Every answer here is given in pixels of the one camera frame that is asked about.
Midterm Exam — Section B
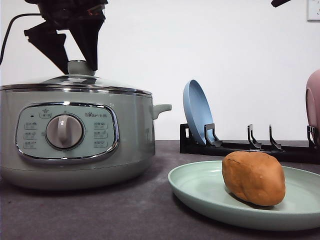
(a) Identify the blue plate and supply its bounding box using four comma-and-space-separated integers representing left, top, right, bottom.
183, 80, 215, 146

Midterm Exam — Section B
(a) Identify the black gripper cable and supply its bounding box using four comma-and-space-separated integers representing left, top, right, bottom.
0, 13, 42, 66

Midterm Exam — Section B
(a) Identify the white wall socket right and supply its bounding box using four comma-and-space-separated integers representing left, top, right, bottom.
307, 0, 320, 23

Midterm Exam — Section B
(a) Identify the glass steamer lid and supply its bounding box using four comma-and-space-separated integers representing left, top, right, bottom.
0, 60, 153, 96

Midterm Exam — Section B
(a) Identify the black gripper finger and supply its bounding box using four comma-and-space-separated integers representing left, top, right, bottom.
271, 0, 291, 8

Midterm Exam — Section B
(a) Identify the green electric steamer pot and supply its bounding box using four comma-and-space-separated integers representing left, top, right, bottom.
0, 83, 172, 190

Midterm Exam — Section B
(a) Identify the green plate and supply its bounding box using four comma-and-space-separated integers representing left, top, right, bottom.
168, 160, 320, 231

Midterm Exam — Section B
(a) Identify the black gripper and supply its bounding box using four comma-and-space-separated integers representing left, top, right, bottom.
24, 0, 109, 74

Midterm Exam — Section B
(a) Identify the black plate rack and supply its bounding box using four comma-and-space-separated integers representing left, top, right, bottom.
180, 123, 320, 164

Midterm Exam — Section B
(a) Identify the brown potato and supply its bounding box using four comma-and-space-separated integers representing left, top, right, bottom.
222, 151, 286, 206

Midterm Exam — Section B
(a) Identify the pink plate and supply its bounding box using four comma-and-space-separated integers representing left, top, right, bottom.
305, 69, 320, 131

